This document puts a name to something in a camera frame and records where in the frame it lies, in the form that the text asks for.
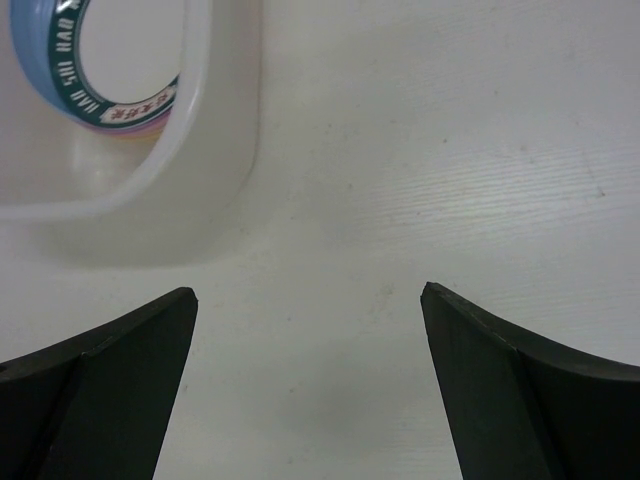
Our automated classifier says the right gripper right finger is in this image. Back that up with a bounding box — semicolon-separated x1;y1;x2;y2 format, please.
421;283;639;479

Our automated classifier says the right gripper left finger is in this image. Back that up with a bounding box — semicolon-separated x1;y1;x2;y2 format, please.
1;287;198;479

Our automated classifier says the pink plate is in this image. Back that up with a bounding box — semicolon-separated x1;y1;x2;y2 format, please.
69;109;171;139

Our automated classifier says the green-rimmed white plate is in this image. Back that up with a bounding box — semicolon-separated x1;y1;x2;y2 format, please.
48;0;186;132

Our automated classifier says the blue plate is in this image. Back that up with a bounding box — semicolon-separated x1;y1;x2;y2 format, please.
9;0;69;115

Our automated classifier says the white plastic bin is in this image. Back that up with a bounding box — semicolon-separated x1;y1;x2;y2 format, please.
1;1;263;270

